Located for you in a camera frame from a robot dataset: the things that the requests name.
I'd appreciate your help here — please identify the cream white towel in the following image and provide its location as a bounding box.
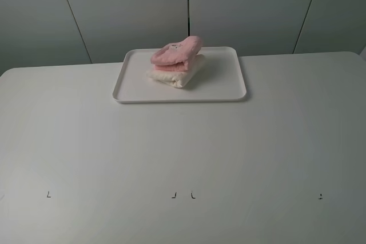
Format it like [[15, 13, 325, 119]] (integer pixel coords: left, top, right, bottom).
[[146, 54, 206, 89]]

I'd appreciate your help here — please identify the pink towel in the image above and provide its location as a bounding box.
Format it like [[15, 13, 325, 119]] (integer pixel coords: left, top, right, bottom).
[[150, 36, 202, 72]]

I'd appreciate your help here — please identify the white plastic tray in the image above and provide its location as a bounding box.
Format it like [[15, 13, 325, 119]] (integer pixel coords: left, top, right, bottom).
[[112, 46, 246, 103]]

